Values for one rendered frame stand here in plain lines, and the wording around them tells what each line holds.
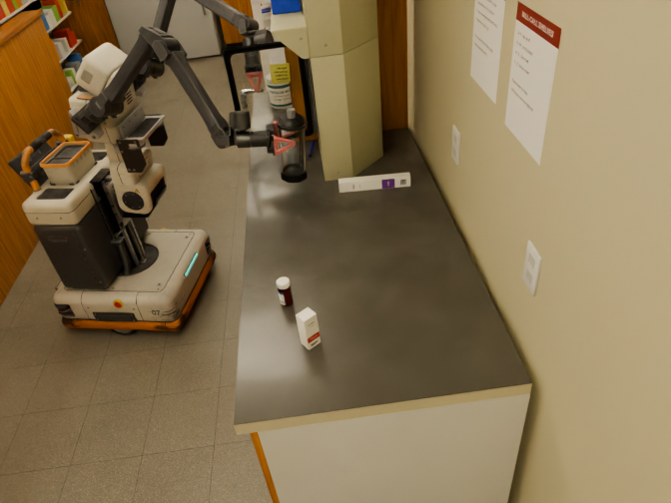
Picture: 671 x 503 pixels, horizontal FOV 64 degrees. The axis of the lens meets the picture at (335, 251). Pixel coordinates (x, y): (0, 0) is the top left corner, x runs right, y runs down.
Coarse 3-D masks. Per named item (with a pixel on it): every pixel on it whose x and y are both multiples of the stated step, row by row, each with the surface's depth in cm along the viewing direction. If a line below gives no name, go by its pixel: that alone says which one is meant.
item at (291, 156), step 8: (288, 128) 182; (296, 128) 183; (304, 128) 185; (280, 136) 188; (288, 136) 185; (296, 136) 186; (304, 136) 189; (280, 144) 190; (288, 144) 187; (296, 144) 188; (304, 144) 190; (288, 152) 189; (296, 152) 190; (304, 152) 192; (288, 160) 192; (296, 160) 192; (304, 160) 194; (288, 168) 194; (296, 168) 194; (304, 168) 196
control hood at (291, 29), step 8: (272, 16) 185; (280, 16) 184; (288, 16) 183; (296, 16) 182; (304, 16) 182; (272, 24) 177; (280, 24) 176; (288, 24) 175; (296, 24) 174; (304, 24) 173; (272, 32) 171; (280, 32) 171; (288, 32) 171; (296, 32) 171; (304, 32) 172; (280, 40) 173; (288, 40) 173; (296, 40) 173; (304, 40) 173; (296, 48) 174; (304, 48) 175; (304, 56) 176
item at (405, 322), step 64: (256, 192) 204; (320, 192) 200; (384, 192) 196; (256, 256) 172; (320, 256) 169; (384, 256) 166; (448, 256) 163; (256, 320) 149; (320, 320) 147; (384, 320) 144; (448, 320) 142; (256, 384) 132; (320, 384) 130; (384, 384) 128; (448, 384) 126; (512, 384) 125
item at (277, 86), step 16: (288, 48) 204; (240, 64) 205; (256, 64) 206; (272, 64) 207; (288, 64) 208; (240, 80) 209; (256, 80) 210; (272, 80) 210; (288, 80) 211; (240, 96) 213; (256, 96) 214; (272, 96) 214; (288, 96) 215; (256, 112) 217; (272, 112) 218; (304, 112) 220; (256, 128) 222
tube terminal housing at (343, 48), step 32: (320, 0) 166; (352, 0) 172; (320, 32) 172; (352, 32) 177; (320, 64) 178; (352, 64) 183; (320, 96) 185; (352, 96) 189; (320, 128) 192; (352, 128) 195; (352, 160) 202
